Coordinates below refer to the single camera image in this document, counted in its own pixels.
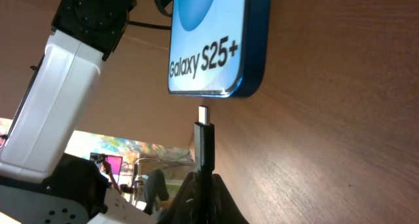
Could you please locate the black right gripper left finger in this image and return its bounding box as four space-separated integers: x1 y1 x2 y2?
157 172 200 224

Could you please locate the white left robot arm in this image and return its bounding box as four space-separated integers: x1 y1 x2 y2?
1 0 136 223

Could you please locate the blue Galaxy smartphone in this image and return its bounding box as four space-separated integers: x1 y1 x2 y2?
168 0 271 98

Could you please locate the background person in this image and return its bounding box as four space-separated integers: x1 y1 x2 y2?
141 169 170 215

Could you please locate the black USB charging cable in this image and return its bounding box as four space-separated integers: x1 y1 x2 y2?
193 105 216 224

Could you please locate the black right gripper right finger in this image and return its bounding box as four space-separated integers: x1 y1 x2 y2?
209 174 249 224

